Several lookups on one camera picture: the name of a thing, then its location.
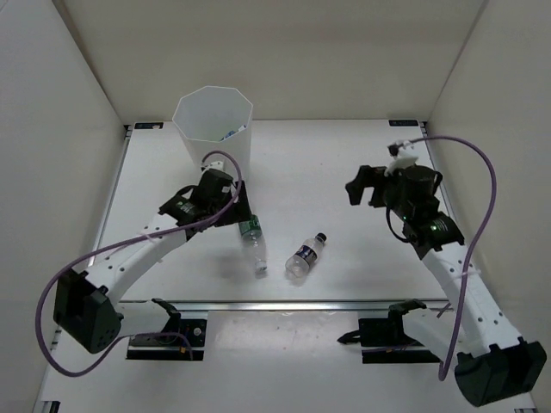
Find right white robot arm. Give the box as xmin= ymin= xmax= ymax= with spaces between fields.
xmin=345 ymin=164 xmax=547 ymax=407

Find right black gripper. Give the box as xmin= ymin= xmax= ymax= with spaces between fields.
xmin=346 ymin=166 xmax=413 ymax=220

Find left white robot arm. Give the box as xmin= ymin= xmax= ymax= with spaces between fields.
xmin=53 ymin=169 xmax=251 ymax=354

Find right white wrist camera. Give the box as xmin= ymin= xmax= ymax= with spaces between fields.
xmin=384 ymin=140 xmax=418 ymax=176

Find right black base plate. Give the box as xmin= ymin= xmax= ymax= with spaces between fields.
xmin=358 ymin=318 xmax=439 ymax=364

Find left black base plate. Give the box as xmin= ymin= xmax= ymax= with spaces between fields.
xmin=126 ymin=312 xmax=207 ymax=361

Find blue table sticker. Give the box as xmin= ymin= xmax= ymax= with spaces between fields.
xmin=133 ymin=122 xmax=164 ymax=130
xmin=388 ymin=120 xmax=418 ymax=127

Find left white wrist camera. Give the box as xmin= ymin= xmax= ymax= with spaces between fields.
xmin=201 ymin=160 xmax=225 ymax=172

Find clear bottle black cap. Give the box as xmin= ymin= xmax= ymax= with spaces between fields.
xmin=285 ymin=232 xmax=327 ymax=278

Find left blue table sticker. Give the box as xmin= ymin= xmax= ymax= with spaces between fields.
xmin=133 ymin=122 xmax=164 ymax=130

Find white octagonal plastic bin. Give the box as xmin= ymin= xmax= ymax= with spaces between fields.
xmin=172 ymin=86 xmax=253 ymax=179

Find clear bottle green label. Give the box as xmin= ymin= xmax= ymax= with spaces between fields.
xmin=238 ymin=214 xmax=268 ymax=276

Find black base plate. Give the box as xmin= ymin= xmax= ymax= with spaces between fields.
xmin=358 ymin=318 xmax=439 ymax=364
xmin=126 ymin=312 xmax=207 ymax=361

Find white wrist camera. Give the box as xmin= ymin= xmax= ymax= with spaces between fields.
xmin=201 ymin=160 xmax=225 ymax=172
xmin=384 ymin=140 xmax=418 ymax=176

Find clear bottle blue cap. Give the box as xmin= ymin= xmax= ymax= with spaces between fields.
xmin=220 ymin=125 xmax=246 ymax=142

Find right blue table sticker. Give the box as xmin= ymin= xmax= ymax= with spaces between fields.
xmin=388 ymin=120 xmax=418 ymax=127

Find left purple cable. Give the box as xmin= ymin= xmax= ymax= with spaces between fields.
xmin=35 ymin=151 xmax=241 ymax=379

